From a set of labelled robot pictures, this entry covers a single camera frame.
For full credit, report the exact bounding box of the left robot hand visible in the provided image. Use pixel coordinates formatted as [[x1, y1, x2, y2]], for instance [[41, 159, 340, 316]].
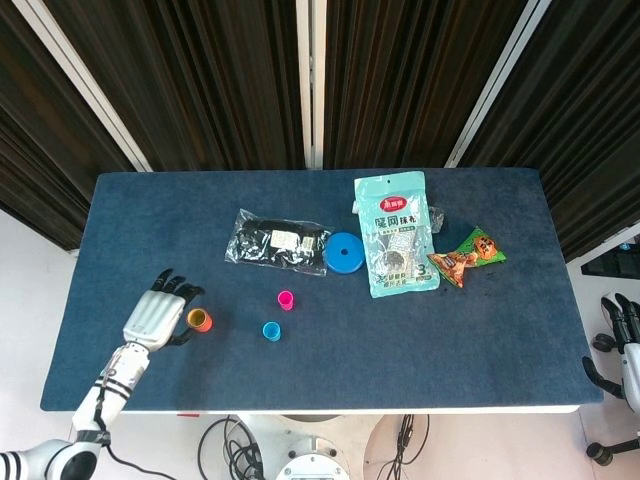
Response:
[[122, 268, 206, 353]]

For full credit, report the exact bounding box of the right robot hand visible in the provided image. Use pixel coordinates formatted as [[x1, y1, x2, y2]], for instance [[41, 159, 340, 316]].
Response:
[[581, 292, 640, 401]]

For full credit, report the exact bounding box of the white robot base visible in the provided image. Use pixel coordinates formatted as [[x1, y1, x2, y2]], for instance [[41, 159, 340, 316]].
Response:
[[234, 413, 381, 480]]

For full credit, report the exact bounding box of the orange plastic cup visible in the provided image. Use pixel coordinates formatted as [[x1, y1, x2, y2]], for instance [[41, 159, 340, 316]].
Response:
[[185, 307, 215, 334]]

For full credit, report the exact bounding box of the black box device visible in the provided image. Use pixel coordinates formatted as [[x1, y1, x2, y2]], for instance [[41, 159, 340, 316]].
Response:
[[579, 243, 640, 277]]

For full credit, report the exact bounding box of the clear bag with black item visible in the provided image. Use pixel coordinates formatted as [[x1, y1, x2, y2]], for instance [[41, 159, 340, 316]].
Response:
[[224, 208, 335, 276]]

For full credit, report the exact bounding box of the dark slatted partition panel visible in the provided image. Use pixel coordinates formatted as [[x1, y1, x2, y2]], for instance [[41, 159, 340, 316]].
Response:
[[0, 0, 137, 251], [323, 0, 529, 170], [44, 0, 306, 172], [457, 0, 640, 262]]

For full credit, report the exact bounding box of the green orange snack bag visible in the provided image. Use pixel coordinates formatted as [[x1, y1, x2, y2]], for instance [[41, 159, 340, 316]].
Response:
[[426, 226, 508, 289]]

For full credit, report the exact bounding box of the blue disc with hole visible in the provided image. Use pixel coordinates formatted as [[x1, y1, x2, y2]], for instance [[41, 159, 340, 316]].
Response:
[[324, 232, 363, 274]]

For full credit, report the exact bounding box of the blue felt table mat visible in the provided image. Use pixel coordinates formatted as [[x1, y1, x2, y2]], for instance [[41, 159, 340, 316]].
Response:
[[39, 167, 604, 414]]

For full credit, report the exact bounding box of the teal cleaning cloth package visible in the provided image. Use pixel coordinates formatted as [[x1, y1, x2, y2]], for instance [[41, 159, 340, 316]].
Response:
[[353, 170, 442, 300]]

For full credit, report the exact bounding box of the black cable bundle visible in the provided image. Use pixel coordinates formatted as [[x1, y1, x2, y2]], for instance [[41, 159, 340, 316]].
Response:
[[198, 414, 264, 480], [374, 413, 431, 480]]

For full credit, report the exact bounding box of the white partition post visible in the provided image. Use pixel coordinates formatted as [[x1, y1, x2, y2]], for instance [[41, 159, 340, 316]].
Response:
[[295, 0, 327, 170], [444, 0, 554, 169], [12, 0, 152, 173]]

